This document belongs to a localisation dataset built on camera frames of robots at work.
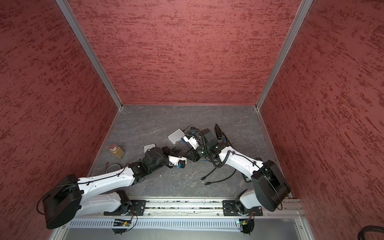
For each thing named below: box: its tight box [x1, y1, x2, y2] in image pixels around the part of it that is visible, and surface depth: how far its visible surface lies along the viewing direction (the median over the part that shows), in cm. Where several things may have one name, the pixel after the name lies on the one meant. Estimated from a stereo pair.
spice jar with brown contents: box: [109, 144, 125, 160], surface depth 87 cm
